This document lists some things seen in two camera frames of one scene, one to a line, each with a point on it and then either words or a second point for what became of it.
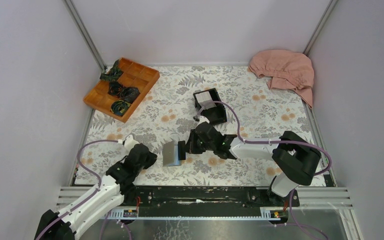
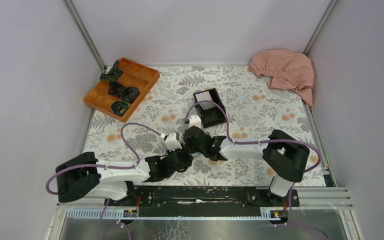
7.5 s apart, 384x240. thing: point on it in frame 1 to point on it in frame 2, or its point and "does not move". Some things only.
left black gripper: [152, 158] to [169, 153]
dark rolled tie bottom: [119, 107] does not move
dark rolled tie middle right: [129, 94] does not move
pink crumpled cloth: [286, 70] does not move
